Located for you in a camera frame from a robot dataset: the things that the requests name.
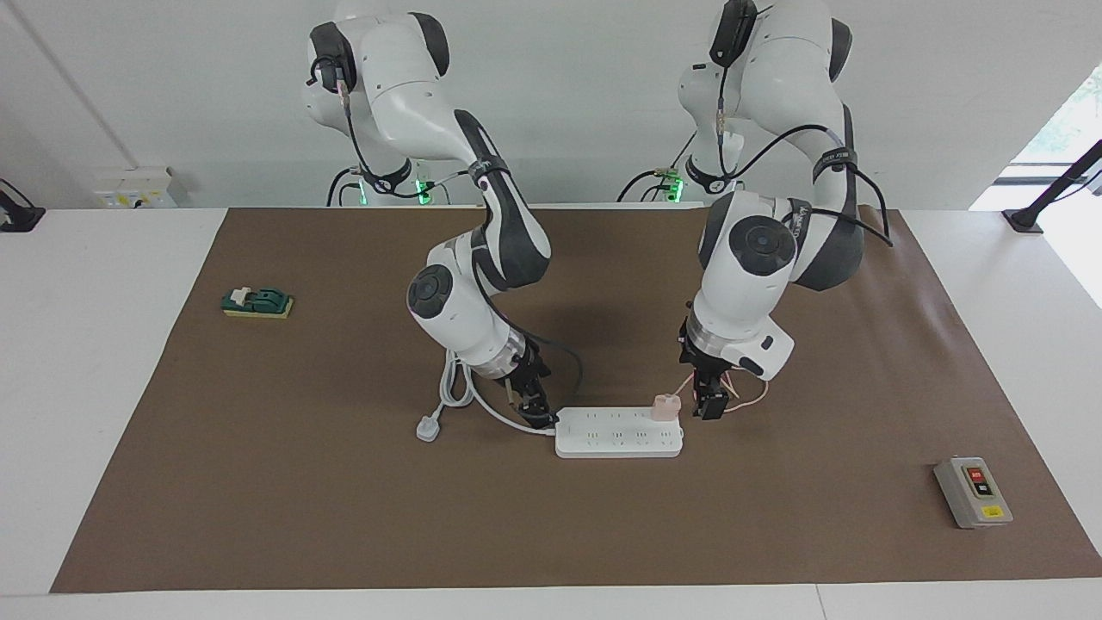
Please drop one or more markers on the small black table clamp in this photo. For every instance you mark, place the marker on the small black table clamp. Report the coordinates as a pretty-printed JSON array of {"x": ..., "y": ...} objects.
[{"x": 19, "y": 217}]

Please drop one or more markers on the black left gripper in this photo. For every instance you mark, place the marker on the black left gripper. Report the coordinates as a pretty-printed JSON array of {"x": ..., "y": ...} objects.
[{"x": 706, "y": 372}]

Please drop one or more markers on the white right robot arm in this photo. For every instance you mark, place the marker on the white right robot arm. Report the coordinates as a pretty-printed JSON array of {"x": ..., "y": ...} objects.
[{"x": 405, "y": 95}]

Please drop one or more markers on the green knife switch yellow base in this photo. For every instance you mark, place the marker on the green knife switch yellow base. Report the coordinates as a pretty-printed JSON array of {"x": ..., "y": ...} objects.
[{"x": 258, "y": 302}]

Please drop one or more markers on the grey push-button switch box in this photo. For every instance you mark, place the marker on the grey push-button switch box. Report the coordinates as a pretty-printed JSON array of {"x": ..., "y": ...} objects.
[{"x": 968, "y": 495}]

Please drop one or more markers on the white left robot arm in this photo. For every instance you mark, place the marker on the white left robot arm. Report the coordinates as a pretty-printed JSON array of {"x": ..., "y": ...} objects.
[{"x": 758, "y": 258}]

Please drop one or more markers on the black angled stand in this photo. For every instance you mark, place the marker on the black angled stand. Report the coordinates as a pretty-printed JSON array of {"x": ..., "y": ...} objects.
[{"x": 1046, "y": 196}]

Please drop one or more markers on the brown table mat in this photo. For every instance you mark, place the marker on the brown table mat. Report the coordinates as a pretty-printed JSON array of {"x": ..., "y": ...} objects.
[{"x": 551, "y": 534}]

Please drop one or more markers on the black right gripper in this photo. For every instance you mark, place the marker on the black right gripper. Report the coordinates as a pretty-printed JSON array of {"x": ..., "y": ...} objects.
[{"x": 527, "y": 375}]

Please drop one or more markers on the pink charger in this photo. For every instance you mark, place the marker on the pink charger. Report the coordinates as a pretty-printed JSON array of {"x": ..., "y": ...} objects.
[{"x": 665, "y": 406}]

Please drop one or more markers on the white wall outlet box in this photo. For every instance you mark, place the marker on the white wall outlet box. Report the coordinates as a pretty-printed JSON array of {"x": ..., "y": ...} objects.
[{"x": 133, "y": 187}]

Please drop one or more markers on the white power strip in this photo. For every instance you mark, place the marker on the white power strip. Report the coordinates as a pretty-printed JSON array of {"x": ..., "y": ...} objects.
[{"x": 611, "y": 433}]

